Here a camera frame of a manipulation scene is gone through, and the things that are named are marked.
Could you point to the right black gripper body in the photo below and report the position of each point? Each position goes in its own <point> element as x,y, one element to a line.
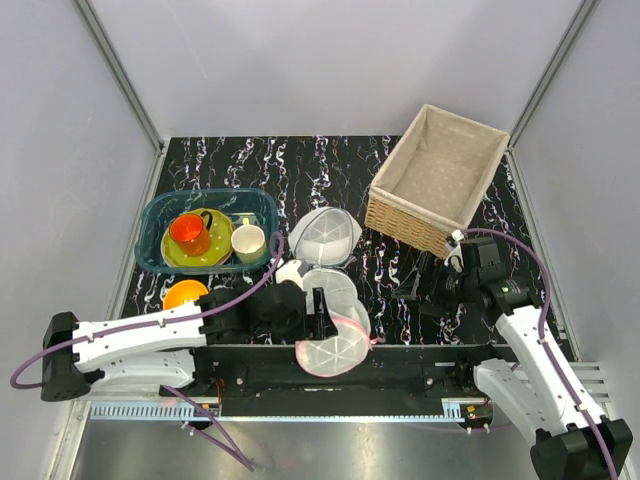
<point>448,287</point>

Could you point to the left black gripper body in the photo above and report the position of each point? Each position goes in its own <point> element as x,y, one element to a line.
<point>301,326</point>

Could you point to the pink-trimmed mesh laundry bag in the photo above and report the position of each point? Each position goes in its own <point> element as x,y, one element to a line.
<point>341,352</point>

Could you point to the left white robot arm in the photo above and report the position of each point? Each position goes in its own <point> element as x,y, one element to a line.
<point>164,348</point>

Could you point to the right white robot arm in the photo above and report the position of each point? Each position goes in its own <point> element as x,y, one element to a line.
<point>570,435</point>

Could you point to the grey-trimmed mesh laundry bag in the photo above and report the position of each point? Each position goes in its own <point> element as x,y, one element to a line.
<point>326,237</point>

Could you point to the cream mug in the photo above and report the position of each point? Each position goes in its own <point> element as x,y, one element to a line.
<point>248,243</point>

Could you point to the orange bowl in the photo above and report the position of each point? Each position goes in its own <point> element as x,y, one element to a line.
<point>183,292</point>

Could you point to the yellow-green plate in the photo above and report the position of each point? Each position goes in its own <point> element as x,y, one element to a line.
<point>220,231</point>

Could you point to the teal plastic tub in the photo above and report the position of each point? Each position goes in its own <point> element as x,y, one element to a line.
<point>241,205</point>

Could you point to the wicker basket with liner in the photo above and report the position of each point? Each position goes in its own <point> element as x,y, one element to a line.
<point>434,179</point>

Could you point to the orange mug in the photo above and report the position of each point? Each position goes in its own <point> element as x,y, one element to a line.
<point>190,232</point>

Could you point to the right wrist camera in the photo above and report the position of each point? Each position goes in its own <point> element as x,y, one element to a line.
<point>454,258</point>

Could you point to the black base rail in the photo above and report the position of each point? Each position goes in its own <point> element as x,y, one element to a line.
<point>393,381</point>

